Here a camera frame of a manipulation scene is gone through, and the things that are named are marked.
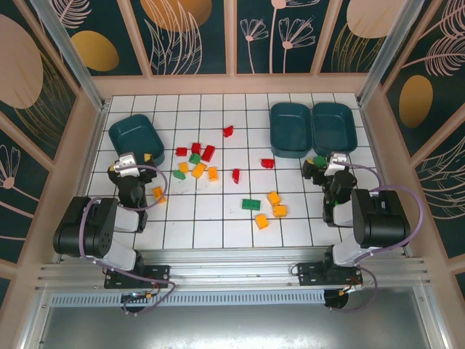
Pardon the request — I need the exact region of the teal plastic bin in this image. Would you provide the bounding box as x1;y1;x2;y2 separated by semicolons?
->
108;113;166;164
312;102;357;158
269;102;314;159

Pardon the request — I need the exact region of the grey metal sheet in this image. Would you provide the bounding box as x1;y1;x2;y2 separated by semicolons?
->
21;305;448;349

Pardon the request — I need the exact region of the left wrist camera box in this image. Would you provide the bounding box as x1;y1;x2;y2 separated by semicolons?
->
115;153;141;178

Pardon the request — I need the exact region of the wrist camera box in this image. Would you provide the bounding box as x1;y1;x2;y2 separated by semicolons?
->
115;153;141;178
325;152;348;177

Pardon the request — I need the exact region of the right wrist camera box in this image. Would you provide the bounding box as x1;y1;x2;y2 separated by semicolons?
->
325;152;348;177

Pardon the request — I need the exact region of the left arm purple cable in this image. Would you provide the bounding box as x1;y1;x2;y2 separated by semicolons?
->
79;164;179;317

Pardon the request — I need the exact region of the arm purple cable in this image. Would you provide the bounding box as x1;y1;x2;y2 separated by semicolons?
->
326;163;425;313
79;164;179;317

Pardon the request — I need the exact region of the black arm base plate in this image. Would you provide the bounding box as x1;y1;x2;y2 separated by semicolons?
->
296;260;364;288
104;264;171;290

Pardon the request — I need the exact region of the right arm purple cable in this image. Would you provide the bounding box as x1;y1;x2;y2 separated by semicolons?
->
326;163;425;313

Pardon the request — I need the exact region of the wall panel with flower outline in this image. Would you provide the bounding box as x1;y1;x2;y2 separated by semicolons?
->
0;108;55;262

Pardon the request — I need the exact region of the wall panel with leaf outlines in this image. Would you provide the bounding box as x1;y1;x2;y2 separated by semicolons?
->
412;134;465;261

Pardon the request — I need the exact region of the wall panel with pink oval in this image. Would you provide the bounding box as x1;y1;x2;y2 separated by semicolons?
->
0;12;80;172

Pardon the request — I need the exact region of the aluminium corner post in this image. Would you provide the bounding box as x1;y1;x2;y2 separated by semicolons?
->
28;0;110;112
357;0;426;106

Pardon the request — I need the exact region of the wall panel with orange circle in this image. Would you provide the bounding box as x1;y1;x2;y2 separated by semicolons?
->
129;0;229;76

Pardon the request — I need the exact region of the wall panel with pink flowers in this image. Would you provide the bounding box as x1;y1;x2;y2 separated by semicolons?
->
234;0;316;76

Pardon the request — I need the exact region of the aluminium frame rail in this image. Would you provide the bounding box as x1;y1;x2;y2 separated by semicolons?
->
36;246;433;292

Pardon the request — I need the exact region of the wall panel with gold oval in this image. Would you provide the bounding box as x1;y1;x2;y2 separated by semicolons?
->
60;0;146;77
383;0;465;157

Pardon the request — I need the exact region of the grey slotted cable duct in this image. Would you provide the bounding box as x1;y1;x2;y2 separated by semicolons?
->
49;289;327;307

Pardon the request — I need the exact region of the wall panel with pale circle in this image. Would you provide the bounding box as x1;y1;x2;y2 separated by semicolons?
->
318;0;413;76

